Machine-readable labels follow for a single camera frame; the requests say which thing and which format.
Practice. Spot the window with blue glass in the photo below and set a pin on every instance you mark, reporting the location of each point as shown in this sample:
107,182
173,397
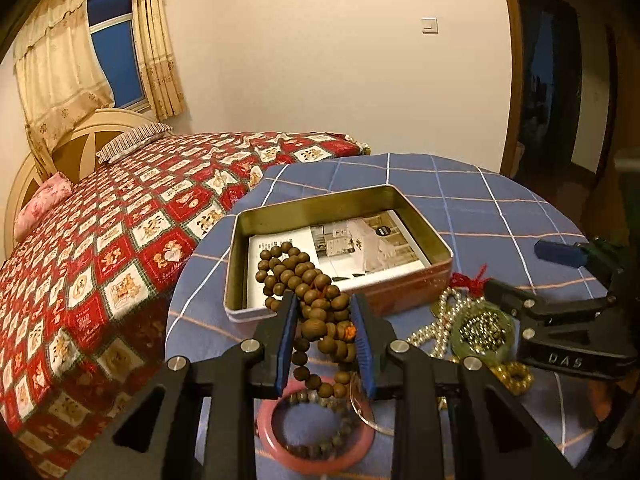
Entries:
110,25

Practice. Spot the silver thin bangle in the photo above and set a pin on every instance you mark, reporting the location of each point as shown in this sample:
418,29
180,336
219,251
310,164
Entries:
362,409

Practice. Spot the brown wooden door frame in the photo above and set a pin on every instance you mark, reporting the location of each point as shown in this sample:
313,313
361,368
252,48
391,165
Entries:
508,162

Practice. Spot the pink floral pillow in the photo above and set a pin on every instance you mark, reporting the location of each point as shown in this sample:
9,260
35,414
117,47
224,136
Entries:
52,192

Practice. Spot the red knot coin charm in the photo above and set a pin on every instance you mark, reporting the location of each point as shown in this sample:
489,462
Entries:
474,286

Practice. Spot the pink jade bangle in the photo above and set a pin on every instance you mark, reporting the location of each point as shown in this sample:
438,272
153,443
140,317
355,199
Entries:
313,459

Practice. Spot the printed leaflet in tin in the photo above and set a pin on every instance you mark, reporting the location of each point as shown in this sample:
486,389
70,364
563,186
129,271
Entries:
354,252

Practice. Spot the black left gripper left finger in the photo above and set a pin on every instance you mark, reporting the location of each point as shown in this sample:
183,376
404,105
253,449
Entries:
195,420

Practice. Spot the brown wooden bead mala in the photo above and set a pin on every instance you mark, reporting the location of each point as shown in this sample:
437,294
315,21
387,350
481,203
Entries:
322,315

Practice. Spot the green jade bangle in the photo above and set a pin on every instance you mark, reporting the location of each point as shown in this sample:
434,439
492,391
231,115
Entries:
483,331

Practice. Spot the pink metal tin box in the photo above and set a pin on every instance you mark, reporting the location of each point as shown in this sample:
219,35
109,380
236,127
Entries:
392,296

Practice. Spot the white wall switch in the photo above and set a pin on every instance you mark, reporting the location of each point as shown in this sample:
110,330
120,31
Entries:
429,26

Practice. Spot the beige right curtain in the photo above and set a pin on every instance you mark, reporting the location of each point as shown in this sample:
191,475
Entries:
156,58

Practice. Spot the beige left curtain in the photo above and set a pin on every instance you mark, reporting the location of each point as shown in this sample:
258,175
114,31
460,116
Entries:
59,77

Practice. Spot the blue plaid tablecloth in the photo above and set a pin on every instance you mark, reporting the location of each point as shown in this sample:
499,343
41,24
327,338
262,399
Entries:
485,218

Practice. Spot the cream wooden headboard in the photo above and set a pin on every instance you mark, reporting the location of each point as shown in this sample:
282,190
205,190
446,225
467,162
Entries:
75,156

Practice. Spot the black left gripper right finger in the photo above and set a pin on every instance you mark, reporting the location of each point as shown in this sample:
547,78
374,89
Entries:
440,403

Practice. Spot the striped pillow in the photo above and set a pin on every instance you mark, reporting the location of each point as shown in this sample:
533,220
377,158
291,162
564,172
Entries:
131,140

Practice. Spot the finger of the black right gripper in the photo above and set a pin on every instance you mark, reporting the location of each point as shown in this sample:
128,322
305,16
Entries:
533,310
595,255

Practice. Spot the red patchwork bedspread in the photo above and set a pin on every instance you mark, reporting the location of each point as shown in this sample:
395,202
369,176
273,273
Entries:
85,296

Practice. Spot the beige curtain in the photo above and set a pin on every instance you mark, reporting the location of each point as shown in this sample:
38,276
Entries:
156,58
59,77

